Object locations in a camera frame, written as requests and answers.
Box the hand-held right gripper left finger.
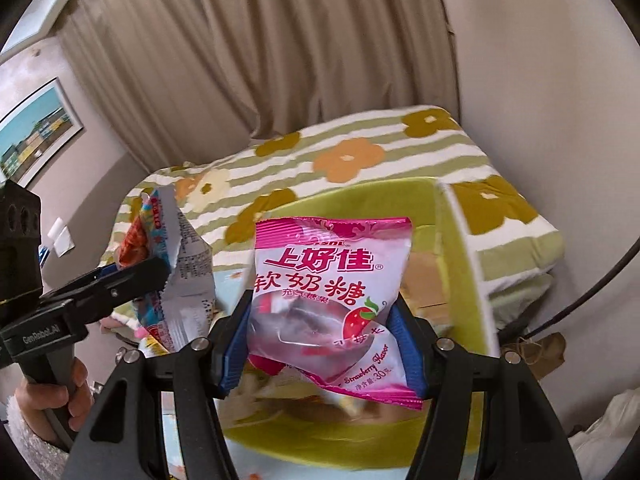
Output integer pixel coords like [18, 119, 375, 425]
[65, 287, 256, 480]

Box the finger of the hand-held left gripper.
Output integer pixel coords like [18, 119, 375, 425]
[39, 264, 125, 307]
[75, 257, 174, 327]

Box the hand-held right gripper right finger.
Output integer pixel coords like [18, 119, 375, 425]
[387, 297, 583, 480]

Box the blue and white snack packet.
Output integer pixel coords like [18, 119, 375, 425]
[117, 185, 218, 353]

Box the pink candy packet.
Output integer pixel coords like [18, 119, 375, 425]
[247, 216, 425, 411]

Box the green storage box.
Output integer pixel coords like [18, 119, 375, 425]
[220, 175, 501, 458]

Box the person's left forearm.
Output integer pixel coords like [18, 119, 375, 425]
[4, 400, 71, 480]

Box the person's left hand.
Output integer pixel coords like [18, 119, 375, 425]
[7, 357, 96, 433]

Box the brown paper bag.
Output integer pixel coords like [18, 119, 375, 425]
[502, 332, 568, 381]

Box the light blue floral sheet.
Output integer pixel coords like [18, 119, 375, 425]
[160, 267, 416, 480]

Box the striped floral blanket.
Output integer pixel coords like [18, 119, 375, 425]
[100, 105, 566, 341]

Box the white plastic bag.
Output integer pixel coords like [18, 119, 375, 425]
[567, 387, 640, 456]

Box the beige curtain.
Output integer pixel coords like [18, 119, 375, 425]
[55, 0, 461, 171]

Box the framed wall picture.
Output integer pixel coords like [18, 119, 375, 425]
[0, 77, 85, 188]

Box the black cable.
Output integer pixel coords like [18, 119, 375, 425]
[500, 240, 640, 346]

